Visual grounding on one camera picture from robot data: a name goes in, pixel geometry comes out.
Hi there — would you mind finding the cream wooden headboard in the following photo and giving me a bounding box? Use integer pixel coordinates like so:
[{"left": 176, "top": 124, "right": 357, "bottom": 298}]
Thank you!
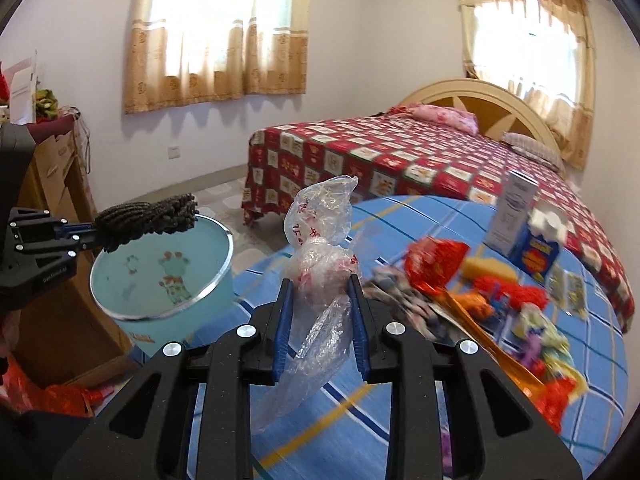
[{"left": 402, "top": 78, "right": 566, "bottom": 176}]

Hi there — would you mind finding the red foam net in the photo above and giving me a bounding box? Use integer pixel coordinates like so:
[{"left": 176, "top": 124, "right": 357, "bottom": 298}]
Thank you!
[{"left": 472, "top": 277, "right": 551, "bottom": 311}]

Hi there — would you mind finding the orange clear plastic wrapper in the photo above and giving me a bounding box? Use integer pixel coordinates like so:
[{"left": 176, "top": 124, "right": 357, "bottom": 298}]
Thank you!
[{"left": 440, "top": 290, "right": 546, "bottom": 401}]

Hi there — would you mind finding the blue carton with white cap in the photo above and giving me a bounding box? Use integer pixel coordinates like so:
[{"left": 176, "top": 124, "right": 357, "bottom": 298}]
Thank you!
[{"left": 510, "top": 200, "right": 568, "bottom": 281}]

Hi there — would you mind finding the red foil wrapper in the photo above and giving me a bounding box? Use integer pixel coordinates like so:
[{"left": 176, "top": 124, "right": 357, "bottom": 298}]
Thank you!
[{"left": 404, "top": 239, "right": 471, "bottom": 293}]

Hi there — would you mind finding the wide beige curtain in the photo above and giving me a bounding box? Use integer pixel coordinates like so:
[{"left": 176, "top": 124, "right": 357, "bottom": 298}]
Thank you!
[{"left": 124, "top": 0, "right": 313, "bottom": 115}]

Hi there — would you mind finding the white carton box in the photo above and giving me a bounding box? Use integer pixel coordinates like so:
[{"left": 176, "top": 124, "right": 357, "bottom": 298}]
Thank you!
[{"left": 484, "top": 170, "right": 540, "bottom": 257}]

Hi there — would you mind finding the checked pillow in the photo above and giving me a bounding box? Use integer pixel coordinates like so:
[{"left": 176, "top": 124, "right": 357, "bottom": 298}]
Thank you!
[{"left": 501, "top": 131, "right": 566, "bottom": 171}]

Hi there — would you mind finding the orange foil wrapper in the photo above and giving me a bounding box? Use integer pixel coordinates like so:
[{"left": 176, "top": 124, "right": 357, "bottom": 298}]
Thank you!
[{"left": 462, "top": 292, "right": 498, "bottom": 318}]

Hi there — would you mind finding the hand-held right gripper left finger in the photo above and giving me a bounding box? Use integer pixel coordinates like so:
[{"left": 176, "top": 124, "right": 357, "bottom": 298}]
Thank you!
[{"left": 52, "top": 277, "right": 296, "bottom": 480}]

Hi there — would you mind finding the red plastic wrapper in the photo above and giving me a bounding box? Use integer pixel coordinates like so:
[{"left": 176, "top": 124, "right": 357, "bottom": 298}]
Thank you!
[{"left": 540, "top": 377, "right": 578, "bottom": 433}]

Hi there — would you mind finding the light blue bucket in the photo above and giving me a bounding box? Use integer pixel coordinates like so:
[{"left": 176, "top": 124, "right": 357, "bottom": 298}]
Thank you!
[{"left": 89, "top": 214, "right": 235, "bottom": 356}]

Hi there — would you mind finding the wooden cabinet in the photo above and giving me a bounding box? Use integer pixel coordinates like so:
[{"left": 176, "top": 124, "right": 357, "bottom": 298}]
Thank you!
[{"left": 10, "top": 160, "right": 133, "bottom": 386}]

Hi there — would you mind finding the yellow sponge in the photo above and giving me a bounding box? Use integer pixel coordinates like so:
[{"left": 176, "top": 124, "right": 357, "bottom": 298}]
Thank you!
[{"left": 460, "top": 256, "right": 518, "bottom": 281}]

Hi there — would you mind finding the red plastic bag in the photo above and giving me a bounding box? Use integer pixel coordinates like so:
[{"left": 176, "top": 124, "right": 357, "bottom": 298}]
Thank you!
[{"left": 5, "top": 360, "right": 116, "bottom": 417}]

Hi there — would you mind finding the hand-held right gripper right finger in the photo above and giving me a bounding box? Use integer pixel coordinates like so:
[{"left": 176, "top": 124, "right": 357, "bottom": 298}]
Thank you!
[{"left": 347, "top": 275, "right": 583, "bottom": 480}]

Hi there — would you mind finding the grey patterned wrapper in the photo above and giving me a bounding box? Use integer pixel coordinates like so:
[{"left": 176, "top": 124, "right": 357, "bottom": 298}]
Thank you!
[{"left": 362, "top": 265, "right": 438, "bottom": 338}]

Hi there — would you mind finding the red patterned bedspread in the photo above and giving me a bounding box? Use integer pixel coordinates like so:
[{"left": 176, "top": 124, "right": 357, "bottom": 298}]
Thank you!
[{"left": 241, "top": 112, "right": 636, "bottom": 333}]

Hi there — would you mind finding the narrow beige curtain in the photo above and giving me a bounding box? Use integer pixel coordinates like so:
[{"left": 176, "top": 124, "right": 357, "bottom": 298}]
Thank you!
[{"left": 456, "top": 0, "right": 597, "bottom": 171}]

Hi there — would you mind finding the white paper card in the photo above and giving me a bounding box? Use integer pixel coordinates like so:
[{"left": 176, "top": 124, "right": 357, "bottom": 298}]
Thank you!
[{"left": 7, "top": 51, "right": 39, "bottom": 124}]

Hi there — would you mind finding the pink pillow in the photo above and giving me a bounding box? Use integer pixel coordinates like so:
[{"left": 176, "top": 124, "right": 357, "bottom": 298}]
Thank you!
[{"left": 390, "top": 102, "right": 478, "bottom": 135}]

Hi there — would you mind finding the clear plastic bag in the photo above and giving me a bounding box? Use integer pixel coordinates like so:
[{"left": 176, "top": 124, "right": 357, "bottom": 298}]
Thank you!
[{"left": 252, "top": 175, "right": 363, "bottom": 433}]

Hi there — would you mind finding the maroon cloth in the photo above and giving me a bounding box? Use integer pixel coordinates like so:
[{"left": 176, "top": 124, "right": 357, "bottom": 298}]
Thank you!
[{"left": 27, "top": 111, "right": 82, "bottom": 135}]

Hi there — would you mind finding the blue plaid sheet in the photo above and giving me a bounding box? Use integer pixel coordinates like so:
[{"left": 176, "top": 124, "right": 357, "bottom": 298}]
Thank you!
[{"left": 187, "top": 192, "right": 628, "bottom": 480}]

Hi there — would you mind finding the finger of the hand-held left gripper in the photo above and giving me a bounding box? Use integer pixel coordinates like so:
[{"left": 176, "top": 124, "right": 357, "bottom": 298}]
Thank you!
[
  {"left": 14, "top": 236, "right": 101, "bottom": 262},
  {"left": 9, "top": 207, "right": 101, "bottom": 242}
]

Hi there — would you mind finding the clear printed sachet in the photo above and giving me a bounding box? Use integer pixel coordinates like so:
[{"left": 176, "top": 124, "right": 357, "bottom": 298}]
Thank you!
[
  {"left": 562, "top": 272, "right": 589, "bottom": 322},
  {"left": 545, "top": 265, "right": 567, "bottom": 307}
]

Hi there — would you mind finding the dark knitted cloth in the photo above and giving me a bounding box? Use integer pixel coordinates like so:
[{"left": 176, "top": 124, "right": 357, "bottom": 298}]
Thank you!
[{"left": 92, "top": 192, "right": 201, "bottom": 253}]

